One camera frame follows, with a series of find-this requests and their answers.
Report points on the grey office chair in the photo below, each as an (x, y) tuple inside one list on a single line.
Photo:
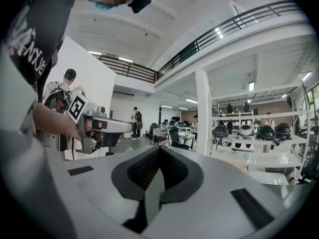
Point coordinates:
[(159, 137)]

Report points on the black office chair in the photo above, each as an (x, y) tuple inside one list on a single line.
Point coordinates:
[(175, 137)]

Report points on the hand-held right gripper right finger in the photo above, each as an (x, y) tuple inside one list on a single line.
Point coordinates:
[(183, 173)]

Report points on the white shelving unit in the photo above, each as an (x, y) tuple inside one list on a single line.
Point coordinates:
[(259, 158)]

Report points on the group of round helmets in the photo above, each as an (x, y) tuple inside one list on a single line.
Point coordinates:
[(265, 132)]

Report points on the rectangular ceiling light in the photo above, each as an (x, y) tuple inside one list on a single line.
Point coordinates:
[(251, 86)]

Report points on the person's left forearm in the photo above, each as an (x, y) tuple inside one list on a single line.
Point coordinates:
[(56, 122)]

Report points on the black balcony railing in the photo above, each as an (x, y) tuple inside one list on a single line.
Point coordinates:
[(224, 31), (134, 70)]

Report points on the person's left hand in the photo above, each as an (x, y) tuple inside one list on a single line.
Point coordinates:
[(87, 127)]

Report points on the black head-worn camera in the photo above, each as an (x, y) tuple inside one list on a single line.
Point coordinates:
[(140, 3)]

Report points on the white office desk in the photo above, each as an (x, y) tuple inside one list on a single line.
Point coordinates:
[(187, 135)]

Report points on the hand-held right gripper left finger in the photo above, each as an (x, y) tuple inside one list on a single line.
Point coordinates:
[(135, 169)]

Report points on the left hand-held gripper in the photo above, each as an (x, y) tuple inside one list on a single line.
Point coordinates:
[(114, 126)]

